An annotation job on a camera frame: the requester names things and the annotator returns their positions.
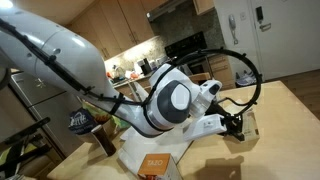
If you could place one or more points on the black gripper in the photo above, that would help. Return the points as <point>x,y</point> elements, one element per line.
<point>233,123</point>

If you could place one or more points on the beige cardboard box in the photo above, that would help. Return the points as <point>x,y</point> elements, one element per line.
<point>249,129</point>

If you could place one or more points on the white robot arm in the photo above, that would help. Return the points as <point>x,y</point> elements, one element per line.
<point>63,58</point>

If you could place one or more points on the white orange Tazo tea box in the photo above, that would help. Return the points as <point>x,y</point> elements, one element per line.
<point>158,167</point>

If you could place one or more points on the white paper bag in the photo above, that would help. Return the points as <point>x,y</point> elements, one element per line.
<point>136,146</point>

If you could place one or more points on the green bag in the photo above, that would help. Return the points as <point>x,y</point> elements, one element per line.
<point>101,116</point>

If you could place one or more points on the dark blue chip bag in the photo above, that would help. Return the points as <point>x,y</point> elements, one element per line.
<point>81,122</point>

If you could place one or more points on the pair of sneakers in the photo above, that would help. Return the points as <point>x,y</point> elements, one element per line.
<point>246,79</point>

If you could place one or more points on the black stove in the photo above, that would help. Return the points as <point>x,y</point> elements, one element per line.
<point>186,46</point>

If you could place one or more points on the white door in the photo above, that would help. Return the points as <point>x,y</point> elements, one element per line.
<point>288,33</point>

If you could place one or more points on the stainless steel refrigerator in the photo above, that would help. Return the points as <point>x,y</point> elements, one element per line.
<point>26,99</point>

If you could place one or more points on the white wall phone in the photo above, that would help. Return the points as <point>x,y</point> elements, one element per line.
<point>232,26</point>

